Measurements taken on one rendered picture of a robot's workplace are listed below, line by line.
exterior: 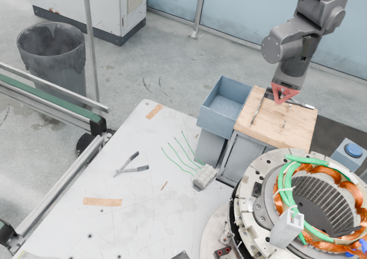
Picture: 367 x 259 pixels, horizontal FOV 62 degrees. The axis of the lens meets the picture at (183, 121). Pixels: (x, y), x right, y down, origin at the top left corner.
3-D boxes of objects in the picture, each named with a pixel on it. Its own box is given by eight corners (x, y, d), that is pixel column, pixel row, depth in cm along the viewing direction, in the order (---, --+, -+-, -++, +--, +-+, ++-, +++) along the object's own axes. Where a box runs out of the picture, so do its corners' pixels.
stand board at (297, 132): (232, 129, 83) (235, 123, 81) (252, 90, 96) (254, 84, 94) (304, 159, 79) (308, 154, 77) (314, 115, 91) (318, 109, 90)
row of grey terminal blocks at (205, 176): (200, 194, 98) (202, 187, 95) (189, 184, 99) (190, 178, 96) (218, 175, 104) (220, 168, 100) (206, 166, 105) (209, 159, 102)
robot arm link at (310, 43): (332, 29, 61) (311, 15, 64) (307, 36, 59) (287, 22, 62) (318, 57, 66) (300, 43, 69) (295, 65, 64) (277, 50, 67)
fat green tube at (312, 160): (282, 162, 64) (285, 156, 63) (284, 148, 67) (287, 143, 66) (351, 188, 62) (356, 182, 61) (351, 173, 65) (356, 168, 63)
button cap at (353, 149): (357, 158, 82) (359, 156, 81) (343, 149, 84) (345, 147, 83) (362, 151, 84) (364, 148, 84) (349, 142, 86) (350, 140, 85)
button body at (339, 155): (318, 210, 99) (360, 165, 81) (299, 195, 102) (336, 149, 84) (326, 196, 103) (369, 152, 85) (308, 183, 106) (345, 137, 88)
